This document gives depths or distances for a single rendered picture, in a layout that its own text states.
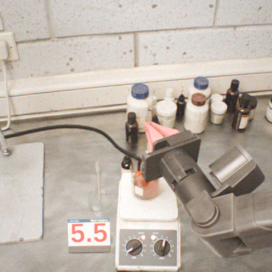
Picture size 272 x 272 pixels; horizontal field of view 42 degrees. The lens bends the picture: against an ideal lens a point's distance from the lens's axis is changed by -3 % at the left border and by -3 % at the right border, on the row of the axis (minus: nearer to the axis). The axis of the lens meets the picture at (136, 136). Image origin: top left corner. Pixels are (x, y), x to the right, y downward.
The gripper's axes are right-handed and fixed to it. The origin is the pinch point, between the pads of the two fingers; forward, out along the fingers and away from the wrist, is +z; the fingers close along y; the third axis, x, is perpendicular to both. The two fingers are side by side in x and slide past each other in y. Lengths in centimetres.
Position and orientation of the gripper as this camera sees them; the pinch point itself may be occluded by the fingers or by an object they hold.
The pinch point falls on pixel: (149, 127)
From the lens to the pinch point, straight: 66.4
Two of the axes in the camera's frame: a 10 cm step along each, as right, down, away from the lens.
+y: -9.1, 3.0, -3.0
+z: -4.2, -6.4, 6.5
